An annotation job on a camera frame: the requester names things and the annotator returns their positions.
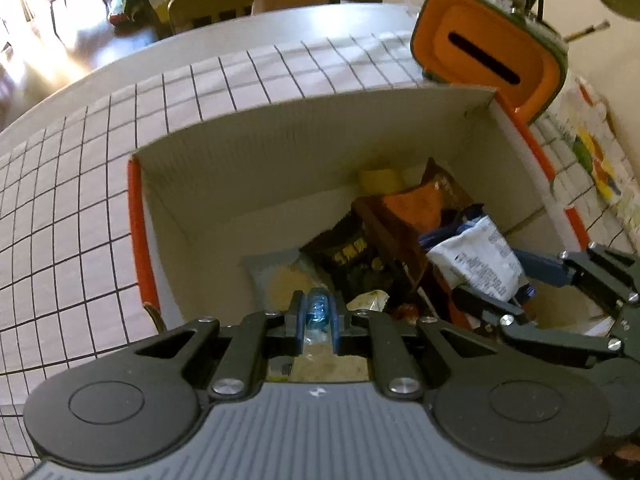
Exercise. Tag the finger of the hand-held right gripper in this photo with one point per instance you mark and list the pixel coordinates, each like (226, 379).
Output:
(540, 266)
(550, 337)

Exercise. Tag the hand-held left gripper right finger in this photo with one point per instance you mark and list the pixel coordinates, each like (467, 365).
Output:
(336, 325)

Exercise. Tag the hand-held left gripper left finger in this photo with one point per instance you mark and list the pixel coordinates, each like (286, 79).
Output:
(300, 325)

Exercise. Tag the clear blue candy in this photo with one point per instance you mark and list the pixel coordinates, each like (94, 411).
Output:
(316, 312)

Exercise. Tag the pale yellow snack packet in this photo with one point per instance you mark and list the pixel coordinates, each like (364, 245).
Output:
(367, 301)

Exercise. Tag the pale translucent snack packet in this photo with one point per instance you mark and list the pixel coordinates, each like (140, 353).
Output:
(285, 280)

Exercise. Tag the white blue snack packet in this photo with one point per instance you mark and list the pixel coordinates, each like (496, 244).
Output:
(475, 260)

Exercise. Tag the black snack packet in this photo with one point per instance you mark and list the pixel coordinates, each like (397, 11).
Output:
(345, 255)

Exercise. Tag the brown silver snack packet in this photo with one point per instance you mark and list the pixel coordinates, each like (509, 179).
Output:
(402, 256)

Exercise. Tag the brown printed snack packet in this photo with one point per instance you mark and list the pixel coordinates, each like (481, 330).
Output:
(445, 180)

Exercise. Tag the orange snack packet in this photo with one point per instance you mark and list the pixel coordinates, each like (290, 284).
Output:
(415, 205)

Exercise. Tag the yellow candy packet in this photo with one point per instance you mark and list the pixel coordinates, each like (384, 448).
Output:
(382, 180)

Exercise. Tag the orange cardboard box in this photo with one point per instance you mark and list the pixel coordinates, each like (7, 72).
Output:
(300, 150)

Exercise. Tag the colourful printed paper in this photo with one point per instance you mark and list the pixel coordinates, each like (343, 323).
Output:
(595, 160)

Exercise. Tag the checkered tablecloth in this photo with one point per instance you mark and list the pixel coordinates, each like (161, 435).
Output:
(75, 210)

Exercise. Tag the orange green tissue box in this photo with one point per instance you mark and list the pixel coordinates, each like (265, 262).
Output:
(480, 20)

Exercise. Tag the coffee table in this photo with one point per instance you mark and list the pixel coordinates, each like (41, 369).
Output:
(75, 0)

